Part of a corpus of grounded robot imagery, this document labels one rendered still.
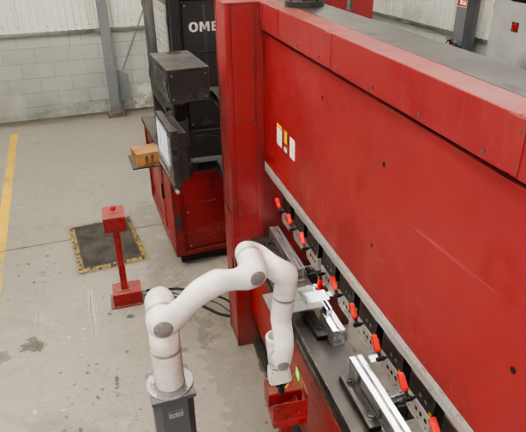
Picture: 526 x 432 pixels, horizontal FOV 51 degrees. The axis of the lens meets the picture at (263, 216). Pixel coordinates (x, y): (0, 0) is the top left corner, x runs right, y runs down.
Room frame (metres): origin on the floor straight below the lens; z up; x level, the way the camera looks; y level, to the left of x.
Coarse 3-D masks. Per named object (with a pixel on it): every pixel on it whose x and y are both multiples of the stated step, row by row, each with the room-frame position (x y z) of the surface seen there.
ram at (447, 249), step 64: (320, 64) 2.30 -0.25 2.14; (320, 128) 2.23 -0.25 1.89; (384, 128) 1.71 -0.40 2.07; (320, 192) 2.20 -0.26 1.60; (384, 192) 1.66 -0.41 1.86; (448, 192) 1.34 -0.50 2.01; (512, 192) 1.12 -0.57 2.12; (384, 256) 1.62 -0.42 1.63; (448, 256) 1.29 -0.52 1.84; (512, 256) 1.07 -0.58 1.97; (448, 320) 1.24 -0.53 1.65; (512, 320) 1.03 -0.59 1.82; (448, 384) 1.19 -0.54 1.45; (512, 384) 0.98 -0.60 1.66
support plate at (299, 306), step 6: (300, 288) 2.31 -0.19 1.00; (306, 288) 2.31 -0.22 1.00; (312, 288) 2.31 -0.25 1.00; (264, 294) 2.26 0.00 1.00; (270, 294) 2.26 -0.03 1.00; (270, 300) 2.21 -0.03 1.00; (300, 300) 2.21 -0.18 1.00; (270, 306) 2.16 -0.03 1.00; (294, 306) 2.16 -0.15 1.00; (300, 306) 2.16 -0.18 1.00; (306, 306) 2.16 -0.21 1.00; (312, 306) 2.16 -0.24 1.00; (318, 306) 2.16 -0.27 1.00; (270, 312) 2.13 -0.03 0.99; (294, 312) 2.12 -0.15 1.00
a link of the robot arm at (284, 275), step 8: (240, 248) 1.79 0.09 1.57; (256, 248) 1.79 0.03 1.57; (264, 248) 1.82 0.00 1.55; (264, 256) 1.79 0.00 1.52; (272, 256) 1.78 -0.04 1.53; (272, 264) 1.76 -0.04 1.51; (280, 264) 1.75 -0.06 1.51; (288, 264) 1.76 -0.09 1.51; (272, 272) 1.75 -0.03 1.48; (280, 272) 1.74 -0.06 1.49; (288, 272) 1.74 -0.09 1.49; (296, 272) 1.77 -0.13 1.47; (272, 280) 1.75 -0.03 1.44; (280, 280) 1.73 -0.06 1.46; (288, 280) 1.73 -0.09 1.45; (296, 280) 1.75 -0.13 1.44; (280, 288) 1.74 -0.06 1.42; (288, 288) 1.73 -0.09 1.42; (280, 296) 1.73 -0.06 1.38; (288, 296) 1.73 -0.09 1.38
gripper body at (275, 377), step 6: (270, 372) 1.74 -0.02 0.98; (276, 372) 1.74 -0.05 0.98; (282, 372) 1.75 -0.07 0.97; (288, 372) 1.75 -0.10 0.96; (270, 378) 1.74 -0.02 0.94; (276, 378) 1.74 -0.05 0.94; (282, 378) 1.75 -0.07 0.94; (288, 378) 1.75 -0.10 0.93; (270, 384) 1.74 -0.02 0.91; (276, 384) 1.74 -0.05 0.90
